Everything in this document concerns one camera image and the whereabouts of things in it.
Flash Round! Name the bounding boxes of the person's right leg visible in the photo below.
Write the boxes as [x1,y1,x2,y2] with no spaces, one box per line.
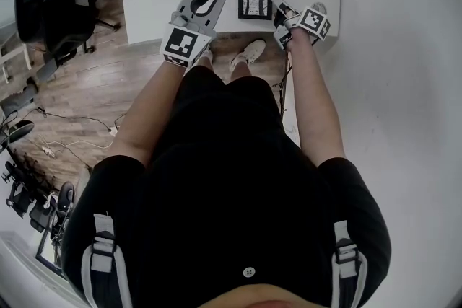
[232,60,253,83]

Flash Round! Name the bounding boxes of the white floor cable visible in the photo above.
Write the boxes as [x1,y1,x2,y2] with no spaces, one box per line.
[38,135,116,158]

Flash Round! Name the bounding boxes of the person's right white shoe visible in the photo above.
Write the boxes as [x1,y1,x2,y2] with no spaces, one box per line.
[230,39,267,71]

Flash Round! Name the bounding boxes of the white stool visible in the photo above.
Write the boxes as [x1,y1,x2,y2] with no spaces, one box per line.
[0,43,32,84]

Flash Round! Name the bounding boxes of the black floor cable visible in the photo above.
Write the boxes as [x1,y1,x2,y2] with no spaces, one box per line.
[35,106,127,170]

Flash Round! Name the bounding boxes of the black office chair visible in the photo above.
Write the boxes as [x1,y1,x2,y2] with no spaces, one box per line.
[12,0,122,84]

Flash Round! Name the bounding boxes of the person's black clothing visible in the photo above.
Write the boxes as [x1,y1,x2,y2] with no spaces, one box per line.
[60,65,393,308]

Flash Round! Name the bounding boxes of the black wheeled equipment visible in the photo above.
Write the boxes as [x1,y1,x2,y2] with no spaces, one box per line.
[0,118,77,268]

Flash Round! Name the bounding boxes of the person's right forearm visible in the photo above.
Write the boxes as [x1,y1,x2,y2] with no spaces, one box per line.
[288,32,348,169]

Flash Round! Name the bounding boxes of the grey left harness strap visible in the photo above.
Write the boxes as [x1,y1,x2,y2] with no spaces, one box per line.
[80,213,134,308]

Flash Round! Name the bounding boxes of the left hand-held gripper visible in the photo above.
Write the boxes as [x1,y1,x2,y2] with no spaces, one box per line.
[160,0,230,69]

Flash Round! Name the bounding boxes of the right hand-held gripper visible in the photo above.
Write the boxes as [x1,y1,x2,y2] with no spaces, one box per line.
[269,0,332,51]

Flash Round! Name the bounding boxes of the grey harness strap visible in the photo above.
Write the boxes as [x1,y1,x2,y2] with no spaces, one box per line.
[329,220,369,308]
[80,213,134,308]

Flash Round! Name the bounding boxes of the person's left forearm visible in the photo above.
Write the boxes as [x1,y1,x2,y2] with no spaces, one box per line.
[107,61,189,167]

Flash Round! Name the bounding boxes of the black cables under table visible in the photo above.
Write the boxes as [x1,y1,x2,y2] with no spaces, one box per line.
[272,53,292,116]

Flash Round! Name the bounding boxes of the grey right harness strap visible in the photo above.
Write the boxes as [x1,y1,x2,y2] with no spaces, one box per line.
[329,220,369,308]

